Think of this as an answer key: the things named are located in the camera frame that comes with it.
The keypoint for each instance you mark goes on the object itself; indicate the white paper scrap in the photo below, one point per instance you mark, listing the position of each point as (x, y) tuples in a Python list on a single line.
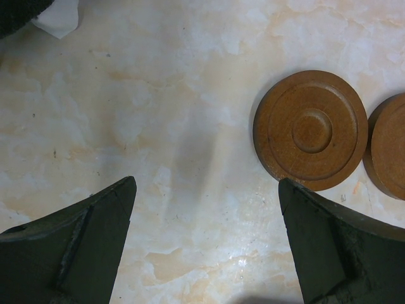
[(60, 19)]

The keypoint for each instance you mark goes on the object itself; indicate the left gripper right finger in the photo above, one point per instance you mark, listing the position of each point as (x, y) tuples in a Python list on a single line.
[(340, 255)]

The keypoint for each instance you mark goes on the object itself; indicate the dark brown coaster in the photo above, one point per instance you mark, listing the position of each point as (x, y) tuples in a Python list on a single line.
[(384, 156), (311, 127)]

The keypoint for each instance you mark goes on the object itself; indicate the black floral plush blanket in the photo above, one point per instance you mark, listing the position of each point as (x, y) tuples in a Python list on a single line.
[(15, 14)]

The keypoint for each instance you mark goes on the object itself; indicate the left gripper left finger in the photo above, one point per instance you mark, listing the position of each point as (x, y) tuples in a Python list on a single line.
[(69, 256)]

